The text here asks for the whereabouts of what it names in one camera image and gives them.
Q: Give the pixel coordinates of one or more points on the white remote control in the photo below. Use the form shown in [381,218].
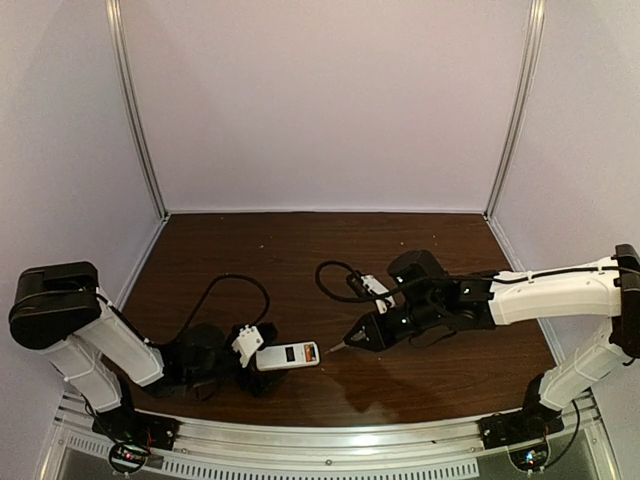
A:
[284,356]

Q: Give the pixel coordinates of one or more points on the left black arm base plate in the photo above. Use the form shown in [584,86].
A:
[136,428]

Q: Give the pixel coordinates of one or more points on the front aluminium rail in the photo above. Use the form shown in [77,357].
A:
[449,449]

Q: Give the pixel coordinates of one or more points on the clear handle screwdriver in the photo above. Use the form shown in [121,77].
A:
[335,348]

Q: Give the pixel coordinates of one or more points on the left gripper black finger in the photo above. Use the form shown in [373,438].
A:
[261,382]
[269,334]

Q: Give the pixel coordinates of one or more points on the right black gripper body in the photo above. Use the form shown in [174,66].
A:
[381,331]

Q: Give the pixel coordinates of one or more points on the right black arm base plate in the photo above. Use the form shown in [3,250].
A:
[521,426]

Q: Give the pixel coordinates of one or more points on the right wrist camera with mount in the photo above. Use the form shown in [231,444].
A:
[368,286]

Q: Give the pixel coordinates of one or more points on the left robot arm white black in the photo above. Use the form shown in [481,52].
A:
[61,312]

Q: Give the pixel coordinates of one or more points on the left round circuit board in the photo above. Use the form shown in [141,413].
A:
[127,458]

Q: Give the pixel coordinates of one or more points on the aluminium corner post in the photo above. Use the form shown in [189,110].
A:
[115,23]
[529,62]

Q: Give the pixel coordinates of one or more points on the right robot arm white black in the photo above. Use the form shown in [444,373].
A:
[608,287]

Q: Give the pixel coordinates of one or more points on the left aluminium corner post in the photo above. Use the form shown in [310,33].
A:
[115,23]

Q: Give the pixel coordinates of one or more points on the round circuit board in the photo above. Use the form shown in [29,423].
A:
[127,458]
[530,458]

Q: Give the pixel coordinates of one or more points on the right aluminium corner post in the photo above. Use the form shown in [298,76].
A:
[529,62]

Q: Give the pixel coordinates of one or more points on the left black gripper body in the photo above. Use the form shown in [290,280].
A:
[255,379]

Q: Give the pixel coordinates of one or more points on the right round circuit board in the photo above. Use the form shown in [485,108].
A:
[530,458]

